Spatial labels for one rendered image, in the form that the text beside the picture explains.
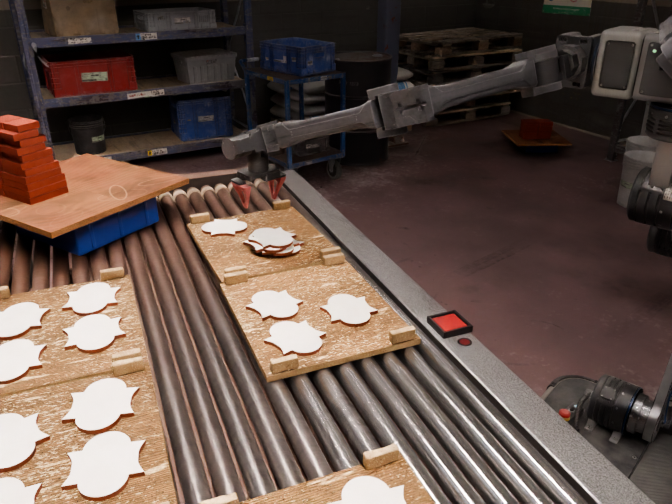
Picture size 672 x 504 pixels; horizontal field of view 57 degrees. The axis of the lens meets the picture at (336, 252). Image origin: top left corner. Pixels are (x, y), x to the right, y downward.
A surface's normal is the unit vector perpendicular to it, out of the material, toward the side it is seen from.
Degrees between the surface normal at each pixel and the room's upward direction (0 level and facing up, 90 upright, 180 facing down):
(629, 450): 0
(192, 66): 96
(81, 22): 85
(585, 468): 0
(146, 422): 0
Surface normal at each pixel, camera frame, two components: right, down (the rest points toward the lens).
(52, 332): 0.00, -0.90
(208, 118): 0.44, 0.40
